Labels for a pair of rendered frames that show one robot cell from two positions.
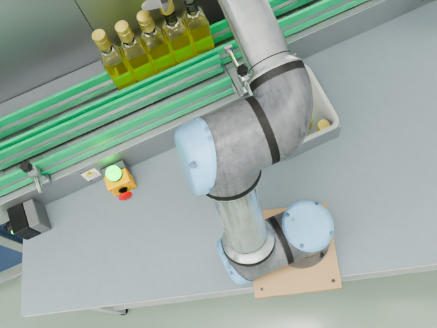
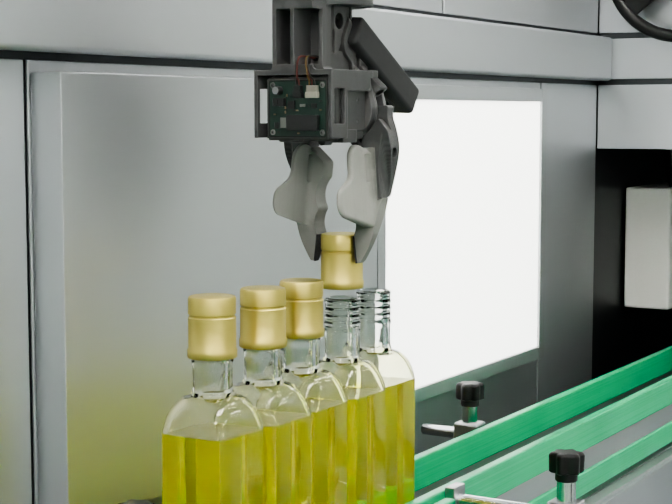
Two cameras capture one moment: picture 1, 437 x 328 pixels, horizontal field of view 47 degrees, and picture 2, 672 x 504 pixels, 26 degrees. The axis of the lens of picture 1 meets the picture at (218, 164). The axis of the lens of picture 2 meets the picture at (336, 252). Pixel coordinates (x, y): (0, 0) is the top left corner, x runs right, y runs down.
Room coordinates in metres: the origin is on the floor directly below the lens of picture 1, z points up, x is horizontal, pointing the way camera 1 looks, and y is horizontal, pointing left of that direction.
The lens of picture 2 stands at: (0.14, 0.95, 1.29)
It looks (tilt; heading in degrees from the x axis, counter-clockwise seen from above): 5 degrees down; 304
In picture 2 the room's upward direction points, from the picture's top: straight up
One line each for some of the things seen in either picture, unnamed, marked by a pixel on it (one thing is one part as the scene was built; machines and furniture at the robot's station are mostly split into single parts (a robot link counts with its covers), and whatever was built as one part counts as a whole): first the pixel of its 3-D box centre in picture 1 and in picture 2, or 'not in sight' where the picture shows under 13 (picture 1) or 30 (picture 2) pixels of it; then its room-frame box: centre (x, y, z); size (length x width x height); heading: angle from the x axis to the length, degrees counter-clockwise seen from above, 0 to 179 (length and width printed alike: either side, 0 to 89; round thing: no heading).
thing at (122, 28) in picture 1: (124, 31); (262, 316); (0.79, 0.10, 1.14); 0.04 x 0.04 x 0.04
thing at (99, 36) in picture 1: (101, 40); (212, 326); (0.79, 0.15, 1.14); 0.04 x 0.04 x 0.04
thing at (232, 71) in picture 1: (240, 86); not in sight; (0.70, -0.14, 0.85); 0.09 x 0.04 x 0.07; 3
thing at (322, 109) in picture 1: (295, 110); not in sight; (0.59, -0.26, 0.80); 0.22 x 0.17 x 0.09; 3
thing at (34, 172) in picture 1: (38, 181); not in sight; (0.60, 0.45, 0.94); 0.07 x 0.04 x 0.13; 3
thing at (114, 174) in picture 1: (113, 172); not in sight; (0.59, 0.28, 0.84); 0.04 x 0.04 x 0.03
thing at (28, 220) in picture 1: (29, 219); not in sight; (0.57, 0.56, 0.79); 0.08 x 0.08 x 0.08; 3
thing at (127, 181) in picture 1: (119, 179); not in sight; (0.59, 0.28, 0.79); 0.07 x 0.07 x 0.07; 3
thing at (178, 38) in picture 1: (181, 47); (342, 485); (0.80, -0.02, 0.99); 0.06 x 0.06 x 0.21; 3
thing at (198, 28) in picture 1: (200, 37); (373, 470); (0.80, -0.08, 0.99); 0.06 x 0.06 x 0.21; 3
